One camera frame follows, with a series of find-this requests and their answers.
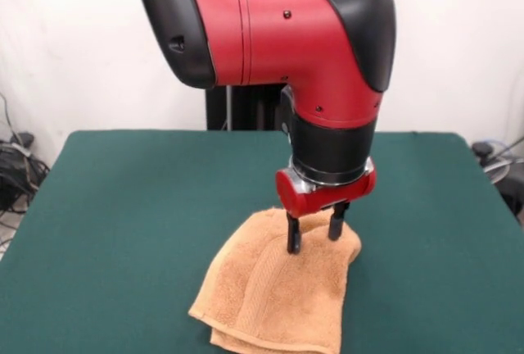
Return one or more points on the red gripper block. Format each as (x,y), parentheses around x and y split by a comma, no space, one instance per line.
(319,198)

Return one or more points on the orange terry towel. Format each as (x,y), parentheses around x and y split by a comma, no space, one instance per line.
(286,296)

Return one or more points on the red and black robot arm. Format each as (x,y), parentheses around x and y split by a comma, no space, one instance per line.
(286,42)

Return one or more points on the dark green table cloth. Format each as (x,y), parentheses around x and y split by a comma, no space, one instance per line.
(123,227)

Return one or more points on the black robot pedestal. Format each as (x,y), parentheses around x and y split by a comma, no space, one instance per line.
(245,108)

